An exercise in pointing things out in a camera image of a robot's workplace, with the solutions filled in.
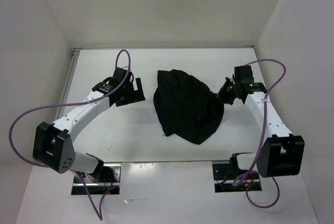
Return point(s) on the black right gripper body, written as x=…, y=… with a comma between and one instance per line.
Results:
x=234, y=87

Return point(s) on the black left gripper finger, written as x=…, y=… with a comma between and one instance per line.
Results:
x=125, y=100
x=138, y=93

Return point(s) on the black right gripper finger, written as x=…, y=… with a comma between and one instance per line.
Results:
x=228, y=98
x=225, y=89

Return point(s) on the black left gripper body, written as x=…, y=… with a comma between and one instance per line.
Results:
x=128, y=91

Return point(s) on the black pleated skirt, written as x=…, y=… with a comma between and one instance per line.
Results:
x=186, y=107

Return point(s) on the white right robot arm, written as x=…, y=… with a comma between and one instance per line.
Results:
x=280, y=152

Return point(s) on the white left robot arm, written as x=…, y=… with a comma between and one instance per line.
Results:
x=53, y=143

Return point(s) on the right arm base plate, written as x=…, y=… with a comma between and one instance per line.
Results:
x=225, y=172

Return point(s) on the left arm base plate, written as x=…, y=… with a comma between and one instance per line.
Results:
x=108, y=182

